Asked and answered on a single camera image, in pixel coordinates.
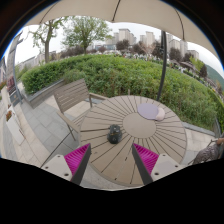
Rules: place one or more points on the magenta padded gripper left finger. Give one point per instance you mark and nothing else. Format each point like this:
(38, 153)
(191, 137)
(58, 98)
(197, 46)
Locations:
(72, 166)

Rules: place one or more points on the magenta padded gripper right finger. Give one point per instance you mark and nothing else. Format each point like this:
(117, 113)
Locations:
(152, 166)

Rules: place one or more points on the black computer mouse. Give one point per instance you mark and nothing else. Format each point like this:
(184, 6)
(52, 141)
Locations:
(114, 136)

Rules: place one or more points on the lilac round mouse pad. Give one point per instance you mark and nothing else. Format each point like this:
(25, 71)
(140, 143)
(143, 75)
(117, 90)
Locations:
(151, 111)

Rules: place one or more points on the round slatted patio table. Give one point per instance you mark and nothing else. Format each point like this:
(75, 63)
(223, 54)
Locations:
(115, 162)

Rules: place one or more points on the grey slatted patio chair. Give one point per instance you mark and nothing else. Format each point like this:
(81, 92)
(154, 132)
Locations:
(71, 95)

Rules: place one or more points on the white planter box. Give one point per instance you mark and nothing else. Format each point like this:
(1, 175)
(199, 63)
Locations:
(13, 125)

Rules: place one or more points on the green hedge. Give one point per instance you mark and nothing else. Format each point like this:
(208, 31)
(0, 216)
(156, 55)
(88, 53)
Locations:
(112, 76)

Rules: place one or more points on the dark umbrella pole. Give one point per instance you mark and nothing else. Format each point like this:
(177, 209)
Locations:
(164, 49)

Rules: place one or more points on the beige patio umbrella canopy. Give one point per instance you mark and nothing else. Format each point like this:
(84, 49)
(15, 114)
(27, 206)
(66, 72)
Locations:
(153, 13)

